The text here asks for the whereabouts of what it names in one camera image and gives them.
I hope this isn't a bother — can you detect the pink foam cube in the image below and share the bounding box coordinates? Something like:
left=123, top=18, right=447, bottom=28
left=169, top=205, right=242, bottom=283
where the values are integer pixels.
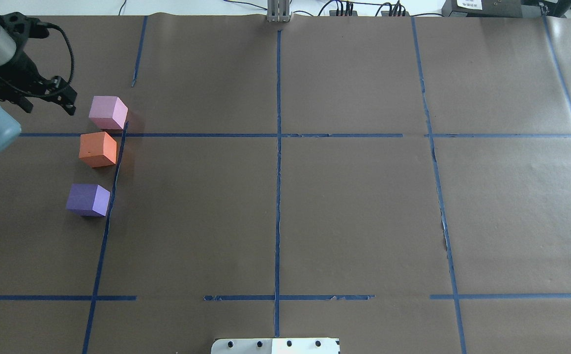
left=88, top=95, right=128, bottom=130

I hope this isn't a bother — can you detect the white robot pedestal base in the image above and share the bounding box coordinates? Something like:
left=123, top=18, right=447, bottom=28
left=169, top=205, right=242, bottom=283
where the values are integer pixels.
left=210, top=337, right=341, bottom=354

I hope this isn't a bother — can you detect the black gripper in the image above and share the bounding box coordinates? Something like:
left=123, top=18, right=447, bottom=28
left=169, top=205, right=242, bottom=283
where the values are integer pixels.
left=0, top=52, right=78, bottom=116

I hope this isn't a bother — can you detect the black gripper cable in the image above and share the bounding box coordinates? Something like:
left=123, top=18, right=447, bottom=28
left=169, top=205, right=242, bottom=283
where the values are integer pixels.
left=0, top=23, right=76, bottom=99

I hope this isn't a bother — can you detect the orange foam cube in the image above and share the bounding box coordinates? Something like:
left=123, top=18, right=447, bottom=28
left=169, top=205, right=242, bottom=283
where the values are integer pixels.
left=79, top=131, right=117, bottom=168

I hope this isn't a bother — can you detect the aluminium frame post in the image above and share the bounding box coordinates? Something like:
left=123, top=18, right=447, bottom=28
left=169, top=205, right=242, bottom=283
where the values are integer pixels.
left=267, top=0, right=292, bottom=23

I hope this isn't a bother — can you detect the brown paper table cover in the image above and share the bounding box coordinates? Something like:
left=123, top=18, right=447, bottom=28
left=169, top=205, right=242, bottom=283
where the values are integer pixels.
left=0, top=13, right=571, bottom=354

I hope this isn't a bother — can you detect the purple foam cube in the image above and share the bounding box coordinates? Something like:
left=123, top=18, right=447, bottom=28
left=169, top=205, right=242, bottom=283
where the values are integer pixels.
left=65, top=183, right=111, bottom=217

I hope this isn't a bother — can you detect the black computer box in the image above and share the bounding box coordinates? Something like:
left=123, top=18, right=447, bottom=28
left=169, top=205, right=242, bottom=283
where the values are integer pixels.
left=441, top=0, right=543, bottom=18

